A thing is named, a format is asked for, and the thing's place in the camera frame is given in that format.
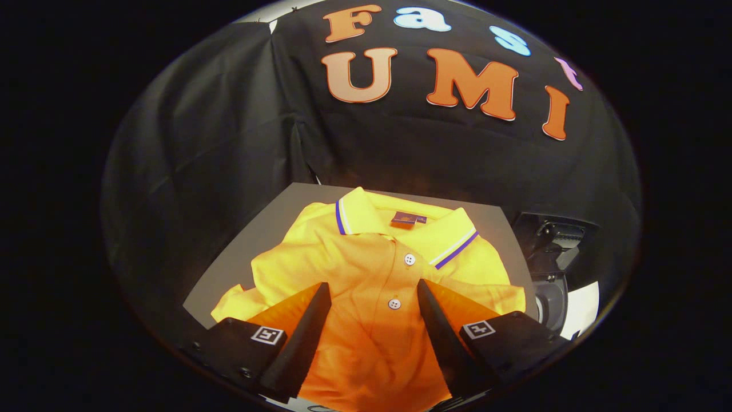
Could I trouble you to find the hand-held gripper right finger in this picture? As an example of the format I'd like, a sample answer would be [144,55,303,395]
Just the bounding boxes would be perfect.
[416,279,567,402]

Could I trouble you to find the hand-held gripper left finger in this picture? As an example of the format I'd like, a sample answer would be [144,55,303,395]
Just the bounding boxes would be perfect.
[194,282,332,404]

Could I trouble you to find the yellow polo shirt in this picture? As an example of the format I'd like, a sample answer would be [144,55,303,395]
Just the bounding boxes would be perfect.
[210,187,527,412]

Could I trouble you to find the dark washing machine lid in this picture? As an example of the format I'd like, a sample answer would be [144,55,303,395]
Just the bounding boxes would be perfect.
[511,211,599,276]

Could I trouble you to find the grey cabinet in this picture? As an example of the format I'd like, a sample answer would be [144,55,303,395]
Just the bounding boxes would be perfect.
[183,182,539,331]

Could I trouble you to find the white table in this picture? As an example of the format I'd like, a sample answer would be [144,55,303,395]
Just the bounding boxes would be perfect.
[562,280,600,342]

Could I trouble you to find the black backdrop cloth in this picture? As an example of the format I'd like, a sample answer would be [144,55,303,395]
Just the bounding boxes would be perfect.
[102,0,644,344]

